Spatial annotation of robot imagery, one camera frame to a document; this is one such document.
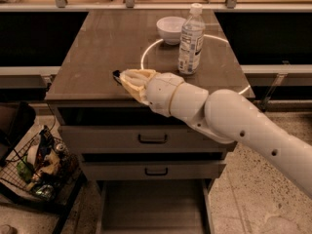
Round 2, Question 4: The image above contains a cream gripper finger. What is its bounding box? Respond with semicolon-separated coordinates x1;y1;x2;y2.
120;69;157;87
122;79;148;105

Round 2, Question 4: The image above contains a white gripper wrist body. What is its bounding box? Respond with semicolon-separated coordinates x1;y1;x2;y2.
146;73;184;117

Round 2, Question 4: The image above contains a dark blue snack bar wrapper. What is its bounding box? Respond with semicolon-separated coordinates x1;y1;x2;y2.
112;70;122;85

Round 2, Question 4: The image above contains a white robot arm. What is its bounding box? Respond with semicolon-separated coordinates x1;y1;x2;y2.
119;69;312;197

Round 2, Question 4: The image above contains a top grey drawer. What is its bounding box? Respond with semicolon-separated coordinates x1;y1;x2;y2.
59;125;237;154

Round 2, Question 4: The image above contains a middle grey drawer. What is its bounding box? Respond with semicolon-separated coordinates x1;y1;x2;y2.
80;160;225;180

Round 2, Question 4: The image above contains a grey drawer cabinet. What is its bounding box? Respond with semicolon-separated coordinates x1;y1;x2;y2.
44;9;256;234

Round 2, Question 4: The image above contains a bottom open grey drawer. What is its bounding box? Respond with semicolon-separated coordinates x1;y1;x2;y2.
96;179;215;234

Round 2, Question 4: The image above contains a white ceramic bowl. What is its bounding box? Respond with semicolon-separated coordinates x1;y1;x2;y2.
156;17;185;45

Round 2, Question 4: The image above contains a clear plastic water bottle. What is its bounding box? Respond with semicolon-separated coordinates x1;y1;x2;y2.
178;3;206;75

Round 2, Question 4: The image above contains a black wire basket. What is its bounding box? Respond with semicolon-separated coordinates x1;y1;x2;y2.
1;126;78;201

